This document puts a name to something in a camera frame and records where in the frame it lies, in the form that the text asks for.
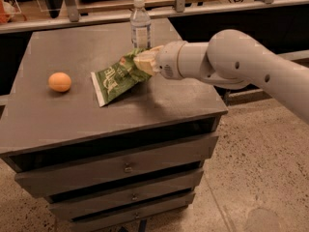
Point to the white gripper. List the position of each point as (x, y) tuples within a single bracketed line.
[(170, 61)]

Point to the green jalapeno chip bag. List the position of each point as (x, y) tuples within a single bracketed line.
[(113, 81)]

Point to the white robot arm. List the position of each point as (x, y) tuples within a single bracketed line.
[(232, 60)]

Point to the clear plastic water bottle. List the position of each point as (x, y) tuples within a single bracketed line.
[(140, 25)]

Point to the orange fruit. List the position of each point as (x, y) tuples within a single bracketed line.
[(59, 82)]

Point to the grey drawer cabinet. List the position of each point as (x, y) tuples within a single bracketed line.
[(41, 127)]

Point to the middle grey drawer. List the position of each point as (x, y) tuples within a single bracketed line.
[(130, 190)]

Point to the grey drawer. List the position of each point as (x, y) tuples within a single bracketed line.
[(130, 190), (131, 213), (82, 174)]

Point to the top grey drawer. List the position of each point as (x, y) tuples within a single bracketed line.
[(82, 174)]

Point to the orange white object on shelf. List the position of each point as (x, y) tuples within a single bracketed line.
[(7, 12)]

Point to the bottom grey drawer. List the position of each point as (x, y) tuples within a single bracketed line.
[(131, 213)]

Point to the metal shelf rail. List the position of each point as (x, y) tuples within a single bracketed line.
[(32, 16)]

